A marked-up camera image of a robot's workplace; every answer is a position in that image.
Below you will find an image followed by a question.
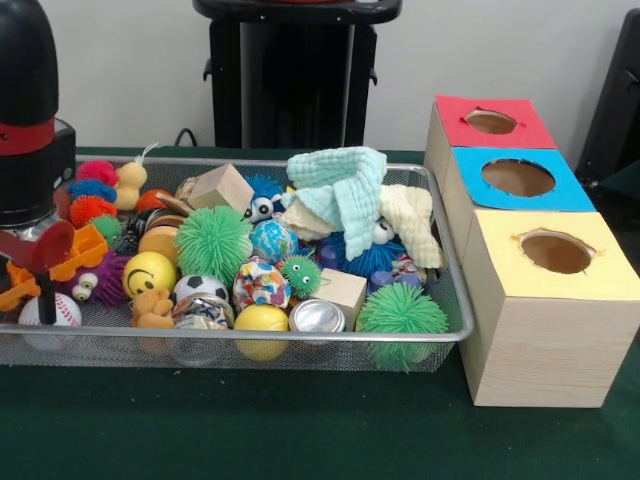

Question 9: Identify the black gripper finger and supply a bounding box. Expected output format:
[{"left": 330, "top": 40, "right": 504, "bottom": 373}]
[{"left": 36, "top": 270, "right": 57, "bottom": 326}]

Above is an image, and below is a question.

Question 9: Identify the mint green cloth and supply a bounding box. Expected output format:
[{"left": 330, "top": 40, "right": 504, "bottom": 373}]
[{"left": 287, "top": 147, "right": 388, "bottom": 261}]

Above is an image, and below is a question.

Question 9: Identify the dark green tablecloth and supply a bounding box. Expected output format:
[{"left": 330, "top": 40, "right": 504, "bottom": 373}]
[{"left": 0, "top": 145, "right": 640, "bottom": 480}]

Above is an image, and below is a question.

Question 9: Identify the blue fuzzy toy with eyes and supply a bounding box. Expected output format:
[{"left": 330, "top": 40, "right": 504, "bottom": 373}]
[{"left": 320, "top": 218, "right": 407, "bottom": 279}]

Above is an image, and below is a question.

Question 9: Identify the wooden box with three holes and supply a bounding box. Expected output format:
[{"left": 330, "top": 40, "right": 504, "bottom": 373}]
[{"left": 423, "top": 95, "right": 640, "bottom": 408}]

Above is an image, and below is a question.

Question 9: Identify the plain wooden cube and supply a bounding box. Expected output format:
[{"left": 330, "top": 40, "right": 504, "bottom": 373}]
[{"left": 187, "top": 163, "right": 255, "bottom": 214}]

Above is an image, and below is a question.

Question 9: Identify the yellow ball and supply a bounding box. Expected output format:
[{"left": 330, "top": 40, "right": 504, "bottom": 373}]
[{"left": 235, "top": 305, "right": 290, "bottom": 362}]

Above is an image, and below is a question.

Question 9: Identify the silver can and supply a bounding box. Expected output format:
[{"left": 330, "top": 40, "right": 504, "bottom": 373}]
[{"left": 289, "top": 299, "right": 347, "bottom": 336}]

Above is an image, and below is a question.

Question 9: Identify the clear mesh bin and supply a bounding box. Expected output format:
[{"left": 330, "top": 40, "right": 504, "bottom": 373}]
[{"left": 0, "top": 155, "right": 475, "bottom": 374}]

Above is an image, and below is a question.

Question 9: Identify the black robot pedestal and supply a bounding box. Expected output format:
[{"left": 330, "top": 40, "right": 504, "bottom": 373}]
[{"left": 193, "top": 0, "right": 402, "bottom": 151}]

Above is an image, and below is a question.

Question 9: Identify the orange plastic comb toy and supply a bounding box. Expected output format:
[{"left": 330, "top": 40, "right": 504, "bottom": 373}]
[{"left": 0, "top": 224, "right": 109, "bottom": 313}]

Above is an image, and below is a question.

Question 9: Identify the cream muslin cloth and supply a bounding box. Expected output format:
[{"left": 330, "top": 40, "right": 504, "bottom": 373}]
[{"left": 278, "top": 183, "right": 444, "bottom": 271}]

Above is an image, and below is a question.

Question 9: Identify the white baseball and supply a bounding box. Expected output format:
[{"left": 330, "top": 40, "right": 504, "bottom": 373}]
[{"left": 18, "top": 293, "right": 83, "bottom": 351}]

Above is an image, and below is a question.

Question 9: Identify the green spiky ball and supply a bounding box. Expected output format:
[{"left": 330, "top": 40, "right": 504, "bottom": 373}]
[
  {"left": 356, "top": 284, "right": 449, "bottom": 373},
  {"left": 174, "top": 205, "right": 254, "bottom": 286}
]

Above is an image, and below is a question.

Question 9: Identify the purple spiky toy with eyes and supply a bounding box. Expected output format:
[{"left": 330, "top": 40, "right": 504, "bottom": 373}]
[{"left": 55, "top": 250, "right": 132, "bottom": 308}]

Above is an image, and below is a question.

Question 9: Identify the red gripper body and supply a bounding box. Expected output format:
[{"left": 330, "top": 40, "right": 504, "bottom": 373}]
[{"left": 0, "top": 220, "right": 77, "bottom": 277}]

